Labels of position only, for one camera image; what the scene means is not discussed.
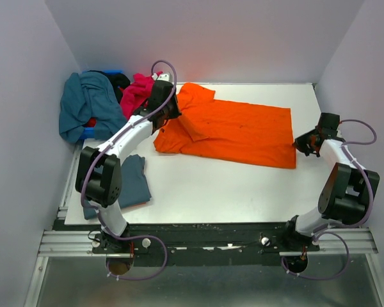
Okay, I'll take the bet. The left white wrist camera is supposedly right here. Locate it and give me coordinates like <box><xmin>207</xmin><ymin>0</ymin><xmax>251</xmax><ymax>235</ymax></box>
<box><xmin>151</xmin><ymin>72</ymin><xmax>173</xmax><ymax>83</ymax></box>

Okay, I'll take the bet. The magenta pink t shirt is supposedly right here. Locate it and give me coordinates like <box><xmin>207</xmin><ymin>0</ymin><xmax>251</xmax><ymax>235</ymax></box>
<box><xmin>120</xmin><ymin>71</ymin><xmax>163</xmax><ymax>120</ymax></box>

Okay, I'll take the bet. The orange t shirt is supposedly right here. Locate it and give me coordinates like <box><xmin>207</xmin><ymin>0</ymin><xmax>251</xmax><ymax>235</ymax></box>
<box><xmin>154</xmin><ymin>83</ymin><xmax>296</xmax><ymax>169</ymax></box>

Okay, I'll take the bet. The black t shirt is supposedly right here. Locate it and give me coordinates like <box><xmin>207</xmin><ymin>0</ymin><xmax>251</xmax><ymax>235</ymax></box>
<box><xmin>100</xmin><ymin>72</ymin><xmax>131</xmax><ymax>100</ymax></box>

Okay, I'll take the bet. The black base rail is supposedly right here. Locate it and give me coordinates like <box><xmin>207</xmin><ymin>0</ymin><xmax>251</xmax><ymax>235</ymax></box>
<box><xmin>52</xmin><ymin>222</ymin><xmax>371</xmax><ymax>272</ymax></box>

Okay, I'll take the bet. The aluminium frame rail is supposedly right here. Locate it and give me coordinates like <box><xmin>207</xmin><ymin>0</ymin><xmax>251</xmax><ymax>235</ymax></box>
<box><xmin>38</xmin><ymin>230</ymin><xmax>108</xmax><ymax>256</ymax></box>

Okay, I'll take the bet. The teal blue t shirt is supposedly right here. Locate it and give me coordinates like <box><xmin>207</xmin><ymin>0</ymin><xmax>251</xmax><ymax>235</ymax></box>
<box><xmin>59</xmin><ymin>71</ymin><xmax>127</xmax><ymax>143</ymax></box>

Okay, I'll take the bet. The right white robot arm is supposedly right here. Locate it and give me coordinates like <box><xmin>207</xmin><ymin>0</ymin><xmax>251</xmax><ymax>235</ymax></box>
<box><xmin>281</xmin><ymin>113</ymin><xmax>380</xmax><ymax>251</ymax></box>

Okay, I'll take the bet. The grey blue t shirt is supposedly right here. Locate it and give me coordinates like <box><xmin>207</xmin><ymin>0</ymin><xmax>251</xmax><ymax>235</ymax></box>
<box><xmin>83</xmin><ymin>154</ymin><xmax>153</xmax><ymax>221</ymax></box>

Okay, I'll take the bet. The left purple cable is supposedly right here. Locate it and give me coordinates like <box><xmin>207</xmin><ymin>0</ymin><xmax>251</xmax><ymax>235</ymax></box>
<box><xmin>79</xmin><ymin>59</ymin><xmax>178</xmax><ymax>282</ymax></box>

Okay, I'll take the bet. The blue plastic bin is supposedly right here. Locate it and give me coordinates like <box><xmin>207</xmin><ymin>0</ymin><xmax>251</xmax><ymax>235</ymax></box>
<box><xmin>79</xmin><ymin>70</ymin><xmax>124</xmax><ymax>140</ymax></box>

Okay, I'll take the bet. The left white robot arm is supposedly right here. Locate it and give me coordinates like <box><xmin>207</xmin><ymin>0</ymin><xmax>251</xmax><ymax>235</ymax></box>
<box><xmin>76</xmin><ymin>80</ymin><xmax>181</xmax><ymax>253</ymax></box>

